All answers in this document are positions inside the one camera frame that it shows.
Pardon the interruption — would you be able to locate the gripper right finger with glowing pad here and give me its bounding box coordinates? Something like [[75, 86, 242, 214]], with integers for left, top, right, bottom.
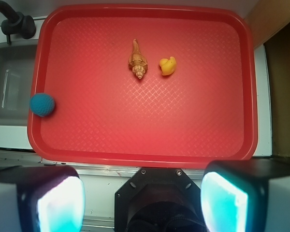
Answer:
[[201, 159, 290, 232]]

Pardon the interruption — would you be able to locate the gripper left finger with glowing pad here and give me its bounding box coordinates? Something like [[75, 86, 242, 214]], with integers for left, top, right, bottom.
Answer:
[[0, 166, 85, 232]]

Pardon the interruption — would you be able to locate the blue textured ball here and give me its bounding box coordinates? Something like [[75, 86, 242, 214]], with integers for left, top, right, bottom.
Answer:
[[29, 93, 55, 117]]

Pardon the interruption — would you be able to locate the grey toy sink basin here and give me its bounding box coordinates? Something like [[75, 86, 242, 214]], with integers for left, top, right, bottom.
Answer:
[[0, 40, 38, 126]]

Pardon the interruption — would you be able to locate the red plastic tray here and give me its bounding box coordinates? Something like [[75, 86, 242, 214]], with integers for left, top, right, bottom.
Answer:
[[28, 4, 258, 169]]

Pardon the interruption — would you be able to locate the yellow rubber duck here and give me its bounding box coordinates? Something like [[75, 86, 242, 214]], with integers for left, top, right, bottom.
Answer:
[[159, 56, 177, 76]]

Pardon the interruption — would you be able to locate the brown spiral seashell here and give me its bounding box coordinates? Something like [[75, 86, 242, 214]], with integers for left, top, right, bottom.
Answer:
[[128, 39, 148, 80]]

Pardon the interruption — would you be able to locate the black toy faucet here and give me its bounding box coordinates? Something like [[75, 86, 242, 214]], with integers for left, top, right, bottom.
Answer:
[[0, 0, 36, 45]]

